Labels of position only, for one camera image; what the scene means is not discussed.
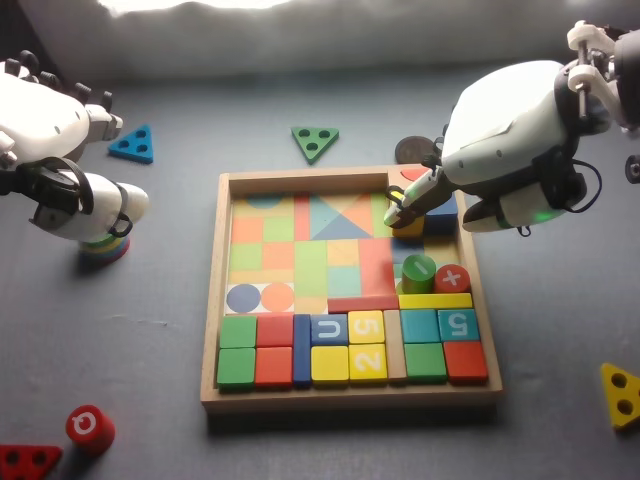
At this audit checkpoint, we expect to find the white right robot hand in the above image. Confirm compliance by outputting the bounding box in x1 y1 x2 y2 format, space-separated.
382 60 589 237

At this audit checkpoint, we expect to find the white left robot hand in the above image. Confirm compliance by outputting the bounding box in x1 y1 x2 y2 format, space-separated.
0 49 151 245

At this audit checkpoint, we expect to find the red cylinder with plus sign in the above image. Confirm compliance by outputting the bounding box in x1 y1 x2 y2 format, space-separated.
433 264 472 295

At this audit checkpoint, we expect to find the green cylinder with minus sign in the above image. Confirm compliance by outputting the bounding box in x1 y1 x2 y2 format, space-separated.
398 253 435 296

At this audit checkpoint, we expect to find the blue cube block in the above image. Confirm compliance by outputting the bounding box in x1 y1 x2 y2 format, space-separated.
424 194 460 236

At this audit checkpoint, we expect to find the yellow cube block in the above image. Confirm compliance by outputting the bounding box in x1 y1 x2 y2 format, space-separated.
389 187 426 239

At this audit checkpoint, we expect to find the dark round chocolate cookie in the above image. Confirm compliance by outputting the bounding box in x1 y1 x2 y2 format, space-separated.
394 135 444 165

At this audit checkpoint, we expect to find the blue triangle with holes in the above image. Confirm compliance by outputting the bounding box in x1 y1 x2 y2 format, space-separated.
107 124 155 165

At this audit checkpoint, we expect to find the green triangle with holes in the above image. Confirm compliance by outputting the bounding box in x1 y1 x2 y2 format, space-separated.
291 125 341 166

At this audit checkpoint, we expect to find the white fabric backdrop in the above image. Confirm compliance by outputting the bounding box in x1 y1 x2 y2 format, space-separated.
29 0 640 87

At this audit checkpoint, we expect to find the natural wood narrow bar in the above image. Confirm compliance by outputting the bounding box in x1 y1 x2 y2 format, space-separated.
383 309 409 385

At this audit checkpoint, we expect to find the wooden tray with colour pattern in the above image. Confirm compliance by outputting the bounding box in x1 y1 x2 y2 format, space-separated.
199 162 504 414

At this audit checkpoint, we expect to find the yellow triangle with holes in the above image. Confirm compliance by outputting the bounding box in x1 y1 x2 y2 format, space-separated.
599 362 640 431

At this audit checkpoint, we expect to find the red cylinder with letter Q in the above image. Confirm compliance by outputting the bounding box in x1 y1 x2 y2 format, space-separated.
65 404 116 455

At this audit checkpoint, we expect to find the red triangle with holes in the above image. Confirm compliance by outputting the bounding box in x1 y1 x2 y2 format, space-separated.
0 443 65 480

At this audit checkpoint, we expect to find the colourful ring stack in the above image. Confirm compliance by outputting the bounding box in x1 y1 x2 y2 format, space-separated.
78 232 131 269

